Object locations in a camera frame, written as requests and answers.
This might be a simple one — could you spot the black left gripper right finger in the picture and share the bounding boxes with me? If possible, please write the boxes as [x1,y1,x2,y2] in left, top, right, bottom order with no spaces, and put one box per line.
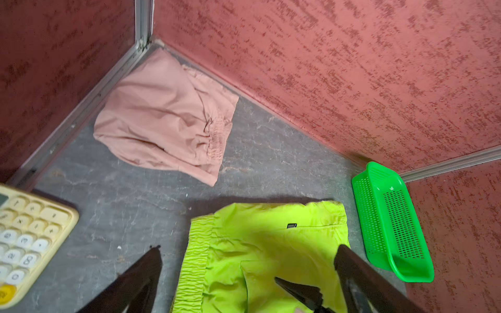
[333,245,424,313]

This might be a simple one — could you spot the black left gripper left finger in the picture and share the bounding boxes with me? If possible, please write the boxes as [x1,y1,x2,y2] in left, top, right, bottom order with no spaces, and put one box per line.
[80,246,163,312]

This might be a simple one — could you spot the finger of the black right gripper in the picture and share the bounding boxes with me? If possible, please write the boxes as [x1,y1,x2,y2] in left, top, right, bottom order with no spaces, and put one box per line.
[274,277,335,313]

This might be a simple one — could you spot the lime green shorts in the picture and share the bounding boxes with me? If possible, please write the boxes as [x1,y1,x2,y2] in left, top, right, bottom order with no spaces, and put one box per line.
[171,201,349,312]

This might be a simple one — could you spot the pink shorts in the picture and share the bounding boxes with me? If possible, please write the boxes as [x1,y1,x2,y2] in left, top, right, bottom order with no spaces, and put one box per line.
[93,48,239,186]

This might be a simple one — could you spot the green plastic basket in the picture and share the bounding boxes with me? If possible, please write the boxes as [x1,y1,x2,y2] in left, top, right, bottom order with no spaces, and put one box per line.
[352,162,434,283]

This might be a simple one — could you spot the beige calculator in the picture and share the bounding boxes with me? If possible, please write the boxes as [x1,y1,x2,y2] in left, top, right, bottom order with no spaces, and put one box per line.
[1,183,80,310]

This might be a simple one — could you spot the right aluminium corner post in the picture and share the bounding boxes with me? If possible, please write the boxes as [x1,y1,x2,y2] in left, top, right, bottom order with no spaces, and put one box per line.
[400,145,500,183]

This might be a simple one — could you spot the aluminium corner post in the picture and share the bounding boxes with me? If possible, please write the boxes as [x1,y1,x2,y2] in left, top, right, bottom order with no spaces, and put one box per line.
[134,0,155,51]
[400,145,500,183]

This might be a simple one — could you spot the left aluminium corner post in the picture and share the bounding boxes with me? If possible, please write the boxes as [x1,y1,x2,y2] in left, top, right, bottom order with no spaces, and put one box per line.
[134,0,155,51]

